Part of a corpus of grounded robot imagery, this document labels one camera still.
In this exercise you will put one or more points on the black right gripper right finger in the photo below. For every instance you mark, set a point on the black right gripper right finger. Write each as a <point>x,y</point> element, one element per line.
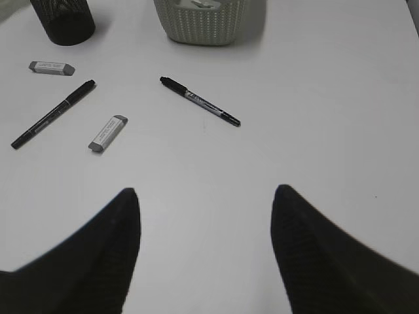
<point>326,270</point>

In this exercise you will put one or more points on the black mesh pen holder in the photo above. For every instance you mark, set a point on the black mesh pen holder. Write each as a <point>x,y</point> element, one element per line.
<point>66,22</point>

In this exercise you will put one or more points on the grey white eraser middle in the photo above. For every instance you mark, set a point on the grey white eraser middle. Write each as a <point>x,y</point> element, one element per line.
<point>51,68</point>

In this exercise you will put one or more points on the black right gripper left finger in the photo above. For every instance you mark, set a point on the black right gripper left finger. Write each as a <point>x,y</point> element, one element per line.
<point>89,272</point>

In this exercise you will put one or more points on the grey white eraser right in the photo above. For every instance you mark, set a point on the grey white eraser right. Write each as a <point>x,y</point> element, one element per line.
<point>107,134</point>

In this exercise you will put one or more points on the grey white eraser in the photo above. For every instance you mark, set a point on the grey white eraser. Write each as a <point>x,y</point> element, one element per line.
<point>51,68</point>
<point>107,134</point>

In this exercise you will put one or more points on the black marker pen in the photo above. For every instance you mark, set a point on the black marker pen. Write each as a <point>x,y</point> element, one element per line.
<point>201,102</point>
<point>56,112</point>

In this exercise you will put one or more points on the pale green woven basket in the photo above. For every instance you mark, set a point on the pale green woven basket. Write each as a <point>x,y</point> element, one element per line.
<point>185,23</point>

